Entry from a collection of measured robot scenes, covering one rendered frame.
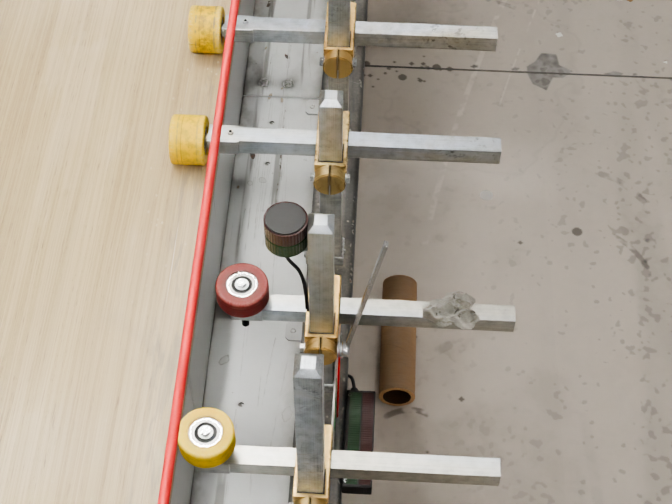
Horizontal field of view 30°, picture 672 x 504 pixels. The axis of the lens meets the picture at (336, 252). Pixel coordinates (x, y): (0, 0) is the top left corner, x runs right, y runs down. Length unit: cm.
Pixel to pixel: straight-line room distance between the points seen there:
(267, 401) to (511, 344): 95
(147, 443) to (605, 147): 186
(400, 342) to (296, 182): 58
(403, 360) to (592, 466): 47
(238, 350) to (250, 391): 8
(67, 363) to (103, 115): 48
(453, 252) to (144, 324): 132
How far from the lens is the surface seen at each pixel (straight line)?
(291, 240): 167
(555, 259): 307
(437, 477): 181
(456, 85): 341
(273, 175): 238
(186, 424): 177
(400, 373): 276
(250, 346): 216
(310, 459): 168
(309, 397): 154
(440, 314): 191
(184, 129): 199
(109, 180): 204
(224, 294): 188
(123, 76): 219
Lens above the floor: 246
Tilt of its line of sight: 54 degrees down
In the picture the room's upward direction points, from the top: straight up
